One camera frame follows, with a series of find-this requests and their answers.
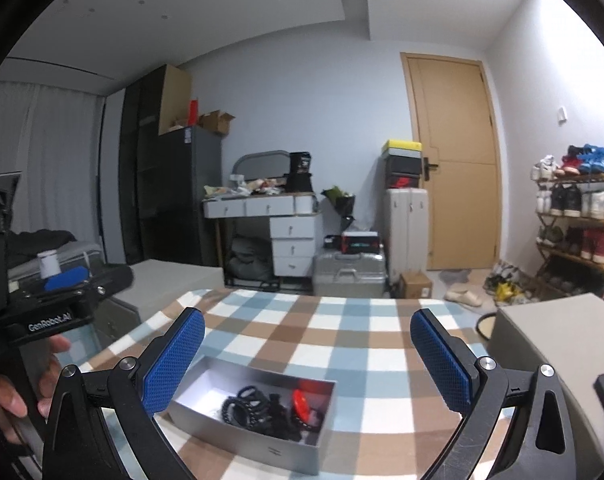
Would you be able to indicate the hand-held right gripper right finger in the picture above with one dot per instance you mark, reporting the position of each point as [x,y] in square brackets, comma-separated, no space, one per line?
[442,365]

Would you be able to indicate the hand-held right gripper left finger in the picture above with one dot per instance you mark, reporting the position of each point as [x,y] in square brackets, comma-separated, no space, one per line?
[174,365]

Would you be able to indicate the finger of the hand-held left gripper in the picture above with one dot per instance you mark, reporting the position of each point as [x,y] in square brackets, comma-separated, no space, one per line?
[66,277]
[111,277]

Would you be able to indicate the grey cardboard box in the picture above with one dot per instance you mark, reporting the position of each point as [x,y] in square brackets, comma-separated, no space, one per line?
[262,447]

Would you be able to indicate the red round badge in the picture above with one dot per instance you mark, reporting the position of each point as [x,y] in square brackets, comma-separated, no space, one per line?
[302,402]

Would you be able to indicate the person's left hand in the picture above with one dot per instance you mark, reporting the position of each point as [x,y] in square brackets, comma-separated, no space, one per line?
[46,385]

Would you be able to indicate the grey suitcase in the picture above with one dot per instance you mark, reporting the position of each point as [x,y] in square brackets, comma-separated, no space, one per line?
[76,256]

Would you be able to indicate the small white cylinder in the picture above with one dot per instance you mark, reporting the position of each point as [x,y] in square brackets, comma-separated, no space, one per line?
[47,262]

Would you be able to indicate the dark clothes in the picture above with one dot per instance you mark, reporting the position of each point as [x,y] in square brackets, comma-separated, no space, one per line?
[36,242]

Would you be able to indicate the black round hoop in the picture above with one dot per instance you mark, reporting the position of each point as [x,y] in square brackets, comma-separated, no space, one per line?
[480,327]

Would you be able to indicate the grey upholstered bench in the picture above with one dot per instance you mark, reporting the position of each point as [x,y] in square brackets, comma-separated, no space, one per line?
[171,280]
[532,360]

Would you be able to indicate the beige slippers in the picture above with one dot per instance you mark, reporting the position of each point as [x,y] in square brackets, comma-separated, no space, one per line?
[464,296]

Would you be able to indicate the brown cardboard box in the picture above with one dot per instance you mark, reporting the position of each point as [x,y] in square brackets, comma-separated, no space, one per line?
[416,285]

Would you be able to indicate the grey cloth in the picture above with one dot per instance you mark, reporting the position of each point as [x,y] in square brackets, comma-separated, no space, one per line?
[454,276]

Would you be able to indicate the pile of floor shoes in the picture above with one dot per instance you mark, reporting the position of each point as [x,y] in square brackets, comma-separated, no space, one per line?
[507,287]

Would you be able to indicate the dark grey refrigerator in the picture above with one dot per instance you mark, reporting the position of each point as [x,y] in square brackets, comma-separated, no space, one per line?
[189,200]

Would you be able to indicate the checkered blanket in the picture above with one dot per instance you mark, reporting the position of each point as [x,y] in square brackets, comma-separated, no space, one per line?
[332,320]

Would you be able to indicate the white curtain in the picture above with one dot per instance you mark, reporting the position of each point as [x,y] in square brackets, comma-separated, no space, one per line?
[41,160]

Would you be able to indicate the tall black shelf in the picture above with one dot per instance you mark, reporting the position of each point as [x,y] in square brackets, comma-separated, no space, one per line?
[139,160]

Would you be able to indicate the dark grey bag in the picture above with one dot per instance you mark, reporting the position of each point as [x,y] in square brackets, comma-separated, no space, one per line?
[249,260]

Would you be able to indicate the silver suitcase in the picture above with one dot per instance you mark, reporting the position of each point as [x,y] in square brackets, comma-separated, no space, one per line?
[349,275]

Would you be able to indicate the white suitcase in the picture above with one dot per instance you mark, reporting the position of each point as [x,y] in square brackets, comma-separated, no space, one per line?
[407,235]

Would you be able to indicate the desk clutter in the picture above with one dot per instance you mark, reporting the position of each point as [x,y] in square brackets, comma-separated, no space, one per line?
[247,187]

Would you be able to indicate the wooden shoe rack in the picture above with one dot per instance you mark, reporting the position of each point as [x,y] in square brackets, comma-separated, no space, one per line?
[574,258]

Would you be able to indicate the white desk with drawers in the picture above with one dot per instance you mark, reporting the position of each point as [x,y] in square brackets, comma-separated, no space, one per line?
[292,230]

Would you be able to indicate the open cardboard box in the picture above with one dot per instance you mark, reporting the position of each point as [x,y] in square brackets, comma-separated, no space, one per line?
[216,122]

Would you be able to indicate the bouquet in black wrap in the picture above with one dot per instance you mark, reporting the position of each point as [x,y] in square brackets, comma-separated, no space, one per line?
[339,205]

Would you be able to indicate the brown cardboard panel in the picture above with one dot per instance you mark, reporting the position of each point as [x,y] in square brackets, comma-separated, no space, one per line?
[174,95]

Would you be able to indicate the rows of shoes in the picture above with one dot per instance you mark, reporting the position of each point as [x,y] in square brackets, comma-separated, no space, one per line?
[567,200]

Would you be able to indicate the black bag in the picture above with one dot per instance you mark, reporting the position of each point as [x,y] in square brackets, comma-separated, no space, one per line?
[300,172]

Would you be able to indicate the yellow shoe box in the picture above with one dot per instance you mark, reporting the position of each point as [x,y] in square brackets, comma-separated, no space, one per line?
[402,148]

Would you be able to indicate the wooden door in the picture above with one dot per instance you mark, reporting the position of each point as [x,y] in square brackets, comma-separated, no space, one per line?
[457,125]

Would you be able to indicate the grey arched frame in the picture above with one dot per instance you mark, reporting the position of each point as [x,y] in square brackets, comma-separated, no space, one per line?
[259,156]

